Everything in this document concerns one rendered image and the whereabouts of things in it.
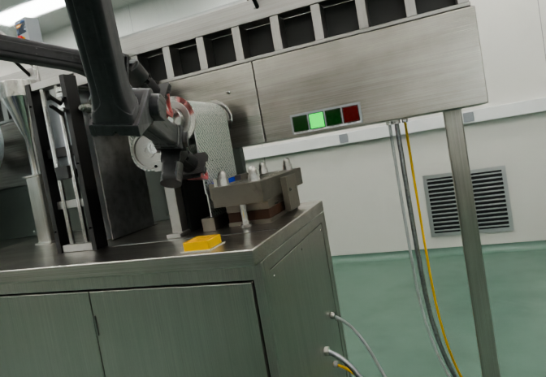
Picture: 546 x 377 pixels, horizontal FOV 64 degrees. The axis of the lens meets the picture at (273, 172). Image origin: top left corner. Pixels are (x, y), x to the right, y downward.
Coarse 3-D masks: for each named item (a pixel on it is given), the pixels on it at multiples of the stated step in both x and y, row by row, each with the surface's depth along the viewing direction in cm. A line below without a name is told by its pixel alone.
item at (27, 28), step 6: (24, 18) 151; (30, 18) 152; (18, 24) 153; (24, 24) 151; (30, 24) 152; (36, 24) 154; (18, 30) 154; (24, 30) 152; (30, 30) 152; (36, 30) 154; (18, 36) 152; (24, 36) 152; (30, 36) 152; (36, 36) 153
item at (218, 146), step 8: (200, 136) 135; (208, 136) 139; (216, 136) 145; (224, 136) 150; (200, 144) 134; (208, 144) 139; (216, 144) 144; (224, 144) 149; (200, 152) 133; (208, 152) 138; (216, 152) 143; (224, 152) 148; (232, 152) 154; (208, 160) 137; (216, 160) 142; (224, 160) 148; (232, 160) 153; (208, 168) 136; (216, 168) 141; (224, 168) 147; (232, 168) 153; (216, 176) 141; (232, 176) 152; (208, 184) 135; (208, 192) 134
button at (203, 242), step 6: (216, 234) 110; (192, 240) 107; (198, 240) 106; (204, 240) 105; (210, 240) 106; (216, 240) 108; (186, 246) 106; (192, 246) 106; (198, 246) 105; (204, 246) 104; (210, 246) 105
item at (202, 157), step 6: (192, 156) 124; (198, 156) 127; (204, 156) 126; (186, 162) 122; (192, 162) 123; (198, 162) 126; (204, 162) 125; (186, 168) 123; (192, 168) 125; (198, 168) 125; (204, 168) 124; (186, 174) 126; (192, 174) 126
